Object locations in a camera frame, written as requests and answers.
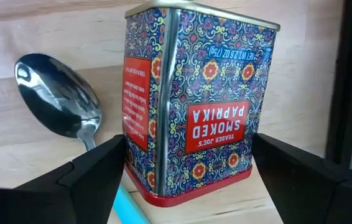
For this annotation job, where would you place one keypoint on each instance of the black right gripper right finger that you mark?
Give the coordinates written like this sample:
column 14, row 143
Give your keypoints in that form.
column 319, row 193

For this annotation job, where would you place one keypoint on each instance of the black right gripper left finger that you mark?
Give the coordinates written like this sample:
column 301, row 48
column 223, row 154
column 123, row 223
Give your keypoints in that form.
column 54, row 193

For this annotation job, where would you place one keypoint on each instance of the patterned smoked paprika tin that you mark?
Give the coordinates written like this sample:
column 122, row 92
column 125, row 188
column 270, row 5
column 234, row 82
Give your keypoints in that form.
column 210, row 93

